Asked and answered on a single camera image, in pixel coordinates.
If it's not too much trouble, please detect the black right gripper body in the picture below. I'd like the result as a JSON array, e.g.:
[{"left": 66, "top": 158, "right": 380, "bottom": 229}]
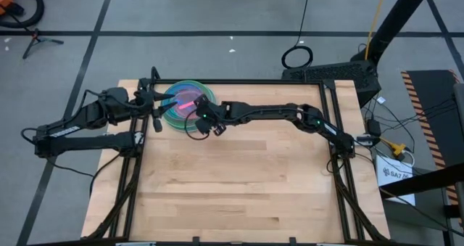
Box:
[{"left": 197, "top": 104, "right": 228, "bottom": 137}]

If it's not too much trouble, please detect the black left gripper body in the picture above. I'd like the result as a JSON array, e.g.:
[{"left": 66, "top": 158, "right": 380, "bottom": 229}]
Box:
[{"left": 134, "top": 87, "right": 164, "bottom": 134}]

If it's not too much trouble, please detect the small orange translucent plate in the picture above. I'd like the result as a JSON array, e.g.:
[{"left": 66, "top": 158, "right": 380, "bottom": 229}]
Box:
[{"left": 168, "top": 89, "right": 203, "bottom": 120}]

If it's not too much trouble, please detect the large green plate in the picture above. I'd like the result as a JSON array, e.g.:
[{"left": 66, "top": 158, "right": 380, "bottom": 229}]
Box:
[{"left": 160, "top": 79, "right": 218, "bottom": 132}]

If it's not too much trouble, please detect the medium red-orange plate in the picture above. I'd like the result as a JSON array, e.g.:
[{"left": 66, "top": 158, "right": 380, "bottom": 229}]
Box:
[{"left": 165, "top": 86, "right": 204, "bottom": 120}]

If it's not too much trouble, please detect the large light blue plate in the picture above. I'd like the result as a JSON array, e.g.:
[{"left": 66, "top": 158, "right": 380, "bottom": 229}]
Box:
[{"left": 162, "top": 81, "right": 218, "bottom": 133}]

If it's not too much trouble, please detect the black perforated computer case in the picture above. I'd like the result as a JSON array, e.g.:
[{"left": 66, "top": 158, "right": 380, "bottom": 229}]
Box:
[{"left": 281, "top": 60, "right": 381, "bottom": 107}]

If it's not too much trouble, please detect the black tripod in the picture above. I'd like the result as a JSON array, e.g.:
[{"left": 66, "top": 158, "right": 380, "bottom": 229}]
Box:
[{"left": 21, "top": 28, "right": 65, "bottom": 61}]

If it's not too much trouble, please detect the black power adapter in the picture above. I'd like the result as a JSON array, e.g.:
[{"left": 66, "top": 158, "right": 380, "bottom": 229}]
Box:
[{"left": 365, "top": 118, "right": 381, "bottom": 136}]

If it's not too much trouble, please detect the white cardboard box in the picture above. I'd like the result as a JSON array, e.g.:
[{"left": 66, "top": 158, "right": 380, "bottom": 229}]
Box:
[{"left": 375, "top": 154, "right": 417, "bottom": 206}]

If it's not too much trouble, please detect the black stand pole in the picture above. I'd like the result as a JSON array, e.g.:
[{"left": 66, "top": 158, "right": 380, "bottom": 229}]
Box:
[{"left": 349, "top": 0, "right": 434, "bottom": 67}]

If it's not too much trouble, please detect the hazard-striped black platform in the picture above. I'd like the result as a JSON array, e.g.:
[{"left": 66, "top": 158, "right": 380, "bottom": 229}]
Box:
[{"left": 400, "top": 69, "right": 464, "bottom": 208}]

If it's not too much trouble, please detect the black diagonal beam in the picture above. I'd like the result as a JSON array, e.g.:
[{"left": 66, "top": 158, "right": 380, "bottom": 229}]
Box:
[{"left": 378, "top": 161, "right": 464, "bottom": 200}]

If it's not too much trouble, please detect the black metal table frame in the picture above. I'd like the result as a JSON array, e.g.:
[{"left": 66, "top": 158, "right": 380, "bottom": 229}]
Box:
[{"left": 86, "top": 66, "right": 391, "bottom": 246}]

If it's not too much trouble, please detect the black coiled cable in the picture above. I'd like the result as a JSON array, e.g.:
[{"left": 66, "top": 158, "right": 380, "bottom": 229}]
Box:
[{"left": 281, "top": 0, "right": 314, "bottom": 70}]

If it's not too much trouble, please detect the black floor cable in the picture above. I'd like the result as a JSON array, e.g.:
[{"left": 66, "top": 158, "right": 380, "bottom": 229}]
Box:
[{"left": 45, "top": 153, "right": 123, "bottom": 198}]

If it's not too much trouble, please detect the black vacuum hose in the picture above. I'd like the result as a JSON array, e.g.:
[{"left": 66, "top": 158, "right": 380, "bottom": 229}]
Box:
[{"left": 0, "top": 0, "right": 45, "bottom": 30}]

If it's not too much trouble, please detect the yellow cable connector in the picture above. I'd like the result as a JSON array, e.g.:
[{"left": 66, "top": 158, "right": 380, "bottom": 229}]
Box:
[{"left": 380, "top": 136, "right": 407, "bottom": 157}]

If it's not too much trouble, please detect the yellow cable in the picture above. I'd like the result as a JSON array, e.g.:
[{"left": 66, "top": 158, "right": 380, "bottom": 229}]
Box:
[{"left": 364, "top": 0, "right": 389, "bottom": 60}]

